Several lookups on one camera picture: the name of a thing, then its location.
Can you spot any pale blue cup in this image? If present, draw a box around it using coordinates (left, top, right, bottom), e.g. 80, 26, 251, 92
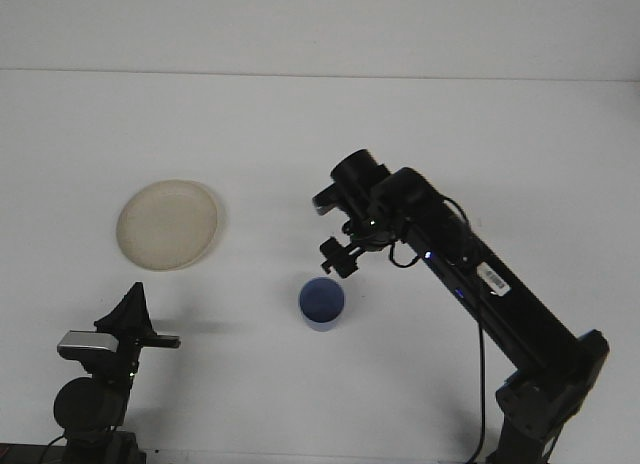
298, 277, 347, 334

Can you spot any pale round plate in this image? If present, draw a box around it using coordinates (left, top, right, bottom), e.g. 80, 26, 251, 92
115, 178, 225, 273

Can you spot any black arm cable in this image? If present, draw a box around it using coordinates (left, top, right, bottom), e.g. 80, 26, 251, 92
41, 434, 68, 463
468, 323, 488, 464

